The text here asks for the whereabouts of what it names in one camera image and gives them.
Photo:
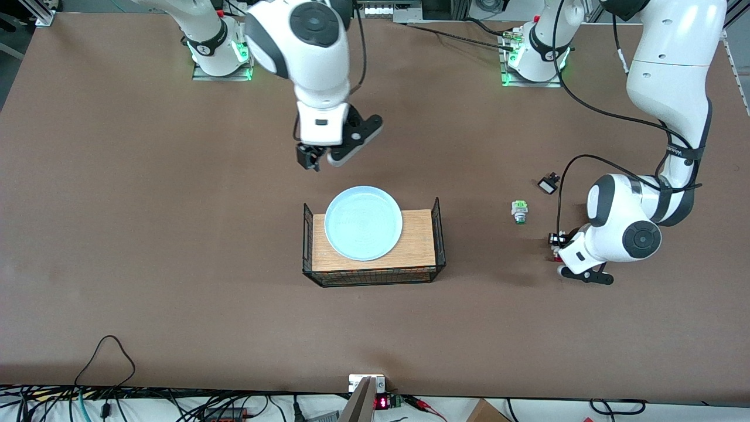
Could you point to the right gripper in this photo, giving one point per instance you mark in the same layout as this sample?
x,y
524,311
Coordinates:
x,y
307,156

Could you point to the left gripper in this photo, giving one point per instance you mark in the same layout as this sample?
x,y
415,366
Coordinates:
x,y
558,240

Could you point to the red push button switch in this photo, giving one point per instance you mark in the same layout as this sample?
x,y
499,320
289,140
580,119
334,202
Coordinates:
x,y
557,255

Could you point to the light blue plate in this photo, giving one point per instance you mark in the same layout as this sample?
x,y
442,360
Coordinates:
x,y
363,223

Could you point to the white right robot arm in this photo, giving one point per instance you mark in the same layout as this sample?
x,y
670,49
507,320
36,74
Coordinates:
x,y
304,47

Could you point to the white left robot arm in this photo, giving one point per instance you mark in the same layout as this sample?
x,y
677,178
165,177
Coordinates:
x,y
668,70

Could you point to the wooden board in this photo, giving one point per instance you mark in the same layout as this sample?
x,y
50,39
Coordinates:
x,y
417,249

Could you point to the brown cardboard piece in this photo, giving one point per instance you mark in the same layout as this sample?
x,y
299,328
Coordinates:
x,y
486,413

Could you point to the red digit display module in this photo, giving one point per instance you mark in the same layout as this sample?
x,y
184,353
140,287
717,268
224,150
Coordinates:
x,y
384,402

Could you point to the orange black power strip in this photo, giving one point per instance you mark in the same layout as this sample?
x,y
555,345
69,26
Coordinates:
x,y
225,416

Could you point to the green push button switch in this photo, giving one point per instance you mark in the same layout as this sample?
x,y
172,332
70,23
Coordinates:
x,y
520,211

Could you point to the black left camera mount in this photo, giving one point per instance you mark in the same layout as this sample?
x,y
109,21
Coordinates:
x,y
592,276

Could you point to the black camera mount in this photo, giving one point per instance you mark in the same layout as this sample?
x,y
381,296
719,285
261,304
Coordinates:
x,y
592,276
360,126

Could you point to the black white rectangular switch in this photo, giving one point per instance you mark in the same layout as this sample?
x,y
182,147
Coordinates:
x,y
548,185

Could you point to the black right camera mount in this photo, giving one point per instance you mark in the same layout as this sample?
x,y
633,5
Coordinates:
x,y
360,126

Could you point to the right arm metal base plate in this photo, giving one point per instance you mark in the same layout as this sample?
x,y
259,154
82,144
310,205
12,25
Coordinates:
x,y
205,76

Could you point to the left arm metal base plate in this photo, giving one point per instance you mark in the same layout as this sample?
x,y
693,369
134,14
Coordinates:
x,y
530,83

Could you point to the silver camera bracket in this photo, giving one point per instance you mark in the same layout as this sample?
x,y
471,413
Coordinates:
x,y
364,398

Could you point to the aluminium frame profile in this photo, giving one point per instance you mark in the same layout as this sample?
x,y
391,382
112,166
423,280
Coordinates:
x,y
41,14

